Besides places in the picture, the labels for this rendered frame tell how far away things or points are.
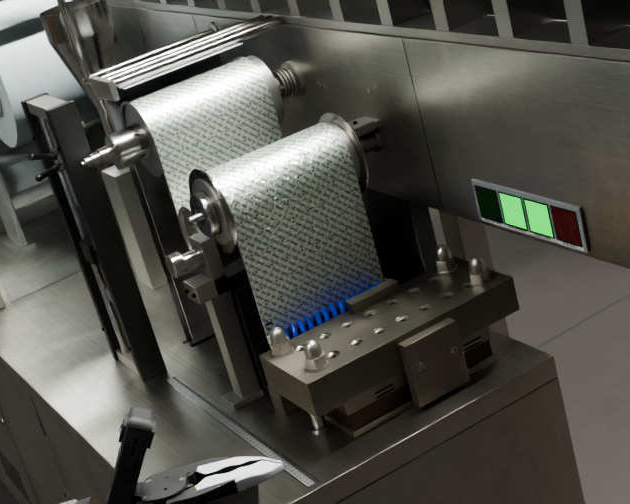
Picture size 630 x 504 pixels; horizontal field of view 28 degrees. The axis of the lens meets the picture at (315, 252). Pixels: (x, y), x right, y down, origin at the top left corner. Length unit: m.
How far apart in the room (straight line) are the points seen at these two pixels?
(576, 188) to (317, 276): 0.52
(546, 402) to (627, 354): 1.81
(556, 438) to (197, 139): 0.79
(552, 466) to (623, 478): 1.21
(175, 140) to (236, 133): 0.12
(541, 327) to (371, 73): 2.15
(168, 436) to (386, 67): 0.72
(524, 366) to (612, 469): 1.36
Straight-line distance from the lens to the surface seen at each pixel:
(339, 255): 2.09
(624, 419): 3.58
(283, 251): 2.04
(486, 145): 1.90
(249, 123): 2.24
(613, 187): 1.71
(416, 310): 2.02
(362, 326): 2.02
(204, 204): 2.00
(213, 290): 2.08
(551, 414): 2.11
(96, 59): 2.64
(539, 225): 1.86
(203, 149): 2.21
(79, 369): 2.52
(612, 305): 4.19
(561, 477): 2.17
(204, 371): 2.33
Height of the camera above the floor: 1.89
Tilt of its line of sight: 21 degrees down
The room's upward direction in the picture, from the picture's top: 16 degrees counter-clockwise
